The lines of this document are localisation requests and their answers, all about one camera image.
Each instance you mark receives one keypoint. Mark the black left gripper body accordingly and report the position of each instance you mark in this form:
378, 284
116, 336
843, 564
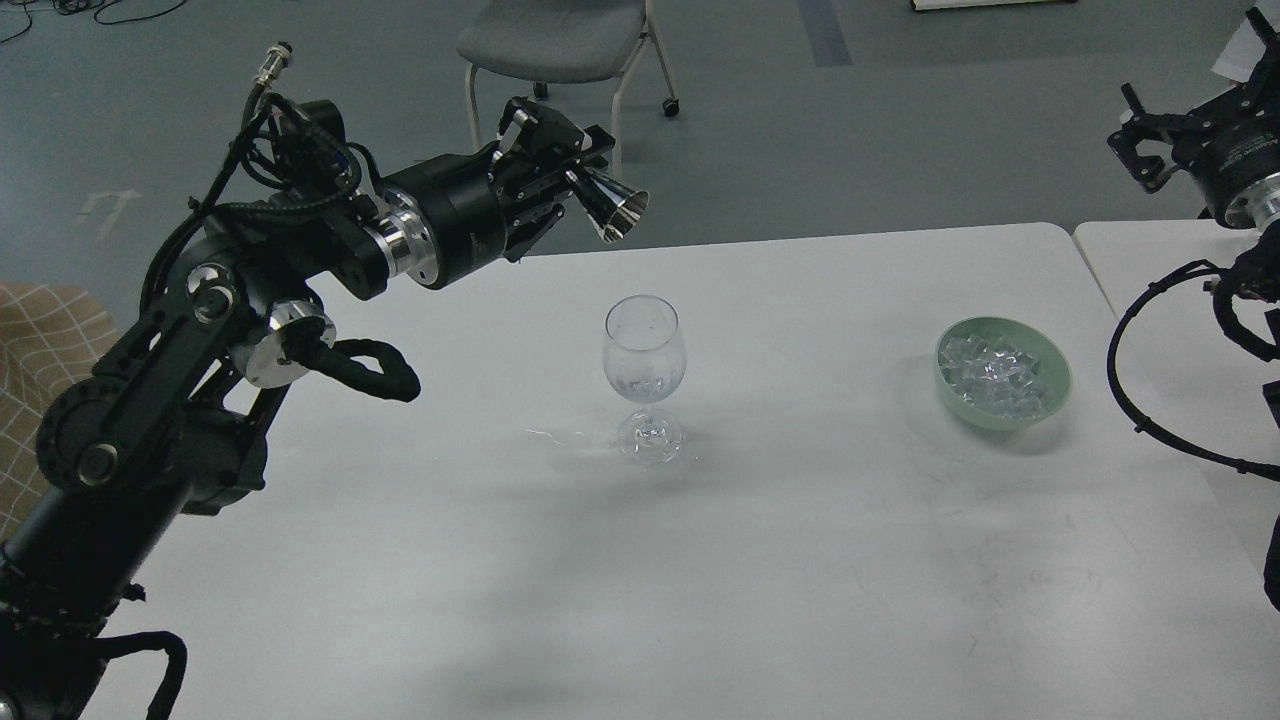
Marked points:
465, 225

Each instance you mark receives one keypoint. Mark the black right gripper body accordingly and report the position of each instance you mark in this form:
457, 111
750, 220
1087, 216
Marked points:
1231, 150

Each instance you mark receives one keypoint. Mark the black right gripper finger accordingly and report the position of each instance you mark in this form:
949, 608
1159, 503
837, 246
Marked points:
1240, 55
1147, 144

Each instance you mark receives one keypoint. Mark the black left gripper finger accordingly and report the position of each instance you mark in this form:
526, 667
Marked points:
535, 144
527, 218

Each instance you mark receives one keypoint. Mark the steel double jigger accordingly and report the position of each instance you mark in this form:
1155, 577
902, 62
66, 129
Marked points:
613, 207

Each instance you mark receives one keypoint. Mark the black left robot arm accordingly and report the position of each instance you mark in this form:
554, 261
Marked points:
174, 418

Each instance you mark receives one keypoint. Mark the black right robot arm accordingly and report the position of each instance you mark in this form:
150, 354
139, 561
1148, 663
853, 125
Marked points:
1206, 387

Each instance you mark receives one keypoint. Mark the clear wine glass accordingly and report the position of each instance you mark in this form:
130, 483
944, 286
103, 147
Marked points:
645, 360

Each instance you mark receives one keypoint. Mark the green bowl of ice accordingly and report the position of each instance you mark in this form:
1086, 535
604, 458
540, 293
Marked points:
999, 374

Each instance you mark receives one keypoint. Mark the grey office chair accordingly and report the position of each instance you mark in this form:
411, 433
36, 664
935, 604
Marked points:
563, 43

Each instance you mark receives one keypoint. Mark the beige checkered cushion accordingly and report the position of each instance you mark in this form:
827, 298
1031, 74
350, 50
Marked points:
51, 335

